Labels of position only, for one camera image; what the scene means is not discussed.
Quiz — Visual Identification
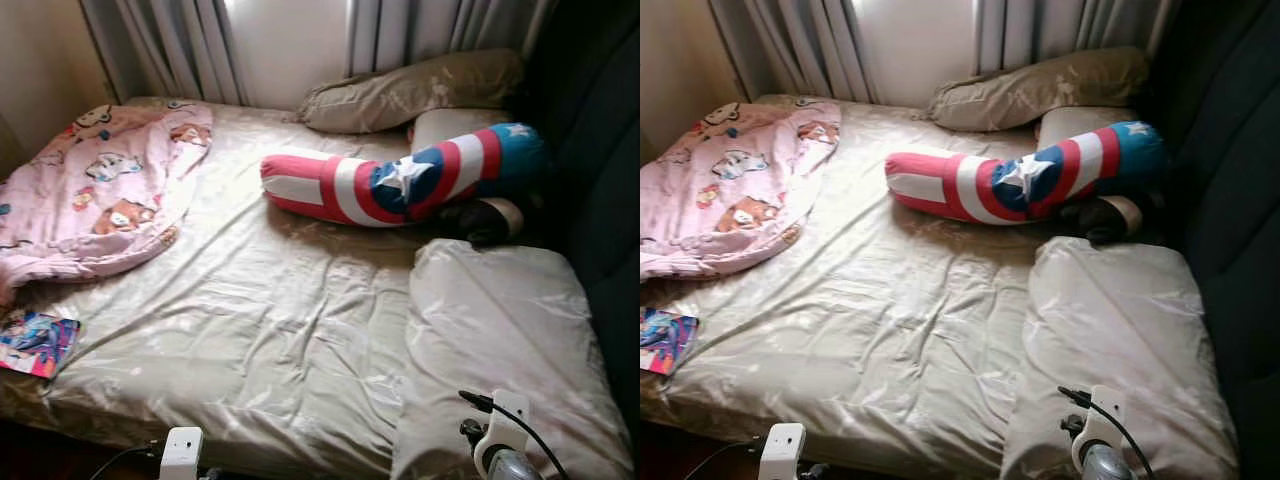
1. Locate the pink cartoon print blanket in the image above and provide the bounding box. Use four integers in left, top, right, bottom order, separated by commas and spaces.
640, 100, 843, 281
0, 100, 214, 301

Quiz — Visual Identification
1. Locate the colourful comic book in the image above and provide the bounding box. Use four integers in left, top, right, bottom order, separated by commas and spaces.
0, 310, 81, 379
640, 307, 699, 376

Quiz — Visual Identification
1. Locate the dark upholstered furniture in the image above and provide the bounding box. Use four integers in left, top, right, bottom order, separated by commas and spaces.
1140, 0, 1280, 480
520, 0, 641, 401

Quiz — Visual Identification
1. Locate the black and beige plush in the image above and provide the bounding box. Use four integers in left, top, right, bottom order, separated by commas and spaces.
435, 195, 526, 249
1060, 195, 1146, 246

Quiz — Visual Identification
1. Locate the large cream satin pillow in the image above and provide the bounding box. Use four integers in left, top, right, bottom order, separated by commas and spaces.
392, 238, 633, 480
1000, 237, 1241, 480

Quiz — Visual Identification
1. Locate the small white pillow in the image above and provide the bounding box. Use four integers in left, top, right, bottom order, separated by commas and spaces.
1035, 106, 1136, 151
410, 108, 511, 156

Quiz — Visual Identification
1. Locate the bed with floral sheet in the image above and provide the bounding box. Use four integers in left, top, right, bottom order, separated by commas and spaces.
0, 95, 636, 480
640, 93, 1246, 480

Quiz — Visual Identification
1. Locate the khaki patterned pillow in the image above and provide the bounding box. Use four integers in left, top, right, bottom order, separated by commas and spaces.
928, 47, 1151, 133
298, 50, 526, 134

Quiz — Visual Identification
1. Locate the red white blue star bolster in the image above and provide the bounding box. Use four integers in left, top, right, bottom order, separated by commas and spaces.
885, 120, 1171, 225
260, 122, 546, 229

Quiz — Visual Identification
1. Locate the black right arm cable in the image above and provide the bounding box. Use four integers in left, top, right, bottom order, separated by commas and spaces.
1058, 386, 1156, 480
458, 390, 571, 480

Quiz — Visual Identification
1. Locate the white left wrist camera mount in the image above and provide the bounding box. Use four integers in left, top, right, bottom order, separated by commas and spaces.
160, 427, 204, 480
760, 423, 807, 480

